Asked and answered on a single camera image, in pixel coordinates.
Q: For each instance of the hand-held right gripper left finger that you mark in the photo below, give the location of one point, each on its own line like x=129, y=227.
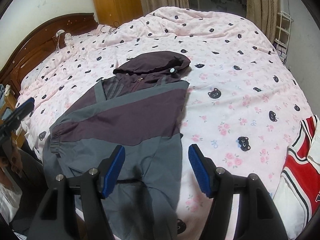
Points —
x=113, y=170

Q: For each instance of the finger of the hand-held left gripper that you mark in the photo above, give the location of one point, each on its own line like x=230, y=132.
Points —
x=26, y=106

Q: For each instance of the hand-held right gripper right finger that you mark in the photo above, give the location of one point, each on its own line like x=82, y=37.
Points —
x=200, y=172

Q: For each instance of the grey and purple hooded jacket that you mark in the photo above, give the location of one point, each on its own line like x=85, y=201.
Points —
x=125, y=110

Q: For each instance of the person's left hand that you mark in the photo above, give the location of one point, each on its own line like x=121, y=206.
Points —
x=7, y=163

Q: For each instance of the wooden chair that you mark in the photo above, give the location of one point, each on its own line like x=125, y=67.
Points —
x=9, y=103

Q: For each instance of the person's dark pants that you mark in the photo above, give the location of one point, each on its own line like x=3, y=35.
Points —
x=30, y=170

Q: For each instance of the dark wooden bed headboard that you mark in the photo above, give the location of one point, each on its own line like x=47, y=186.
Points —
x=37, y=40

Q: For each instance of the red and white garment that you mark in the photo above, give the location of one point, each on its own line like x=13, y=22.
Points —
x=295, y=160

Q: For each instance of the pink cat print blanket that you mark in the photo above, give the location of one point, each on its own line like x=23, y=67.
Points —
x=237, y=67

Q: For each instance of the orange wooden wardrobe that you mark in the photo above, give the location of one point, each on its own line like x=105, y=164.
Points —
x=115, y=0

